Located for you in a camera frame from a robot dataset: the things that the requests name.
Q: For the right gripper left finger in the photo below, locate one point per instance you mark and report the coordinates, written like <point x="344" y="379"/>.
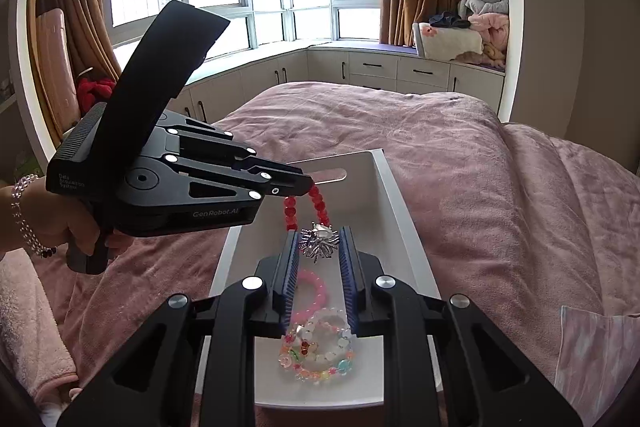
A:
<point x="279" y="274"/>

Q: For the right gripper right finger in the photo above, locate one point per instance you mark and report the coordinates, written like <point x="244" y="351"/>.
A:
<point x="359" y="271"/>

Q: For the silver spiky brooch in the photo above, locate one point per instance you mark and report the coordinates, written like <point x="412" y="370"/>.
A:
<point x="318" y="242"/>

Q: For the left hand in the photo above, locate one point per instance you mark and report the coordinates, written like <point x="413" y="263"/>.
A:
<point x="54" y="219"/>

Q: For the red plush item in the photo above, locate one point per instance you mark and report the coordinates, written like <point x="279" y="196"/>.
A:
<point x="90" y="91"/>

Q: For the white window seat cabinets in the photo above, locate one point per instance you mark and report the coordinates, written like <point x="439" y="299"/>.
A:
<point x="225" y="83"/>

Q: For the pink bed blanket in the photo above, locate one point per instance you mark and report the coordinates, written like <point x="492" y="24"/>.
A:
<point x="524" y="221"/>

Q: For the light pink fluffy blanket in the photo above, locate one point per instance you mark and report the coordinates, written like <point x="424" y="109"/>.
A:
<point x="31" y="345"/>

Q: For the pile of folded bedding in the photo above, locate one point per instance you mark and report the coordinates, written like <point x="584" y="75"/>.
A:
<point x="476" y="33"/>

